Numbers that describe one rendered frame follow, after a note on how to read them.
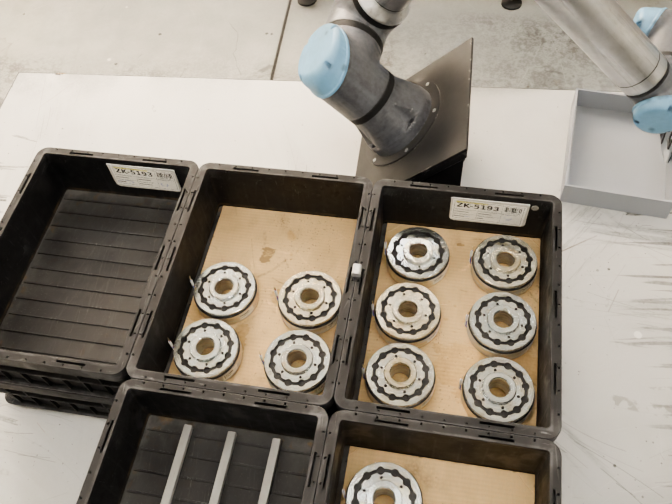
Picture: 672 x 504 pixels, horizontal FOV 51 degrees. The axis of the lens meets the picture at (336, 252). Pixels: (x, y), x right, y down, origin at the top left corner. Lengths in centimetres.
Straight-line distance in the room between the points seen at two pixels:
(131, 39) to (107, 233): 183
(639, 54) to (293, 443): 75
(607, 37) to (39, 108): 125
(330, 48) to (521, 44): 169
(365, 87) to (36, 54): 209
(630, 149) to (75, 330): 113
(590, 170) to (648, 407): 50
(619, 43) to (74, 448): 106
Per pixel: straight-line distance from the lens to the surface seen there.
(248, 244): 122
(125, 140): 164
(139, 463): 110
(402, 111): 130
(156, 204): 132
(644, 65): 115
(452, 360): 110
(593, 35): 109
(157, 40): 302
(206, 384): 100
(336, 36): 125
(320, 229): 122
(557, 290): 106
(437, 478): 103
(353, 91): 125
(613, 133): 159
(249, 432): 107
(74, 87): 181
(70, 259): 131
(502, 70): 274
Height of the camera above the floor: 182
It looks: 56 degrees down
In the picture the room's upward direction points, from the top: 7 degrees counter-clockwise
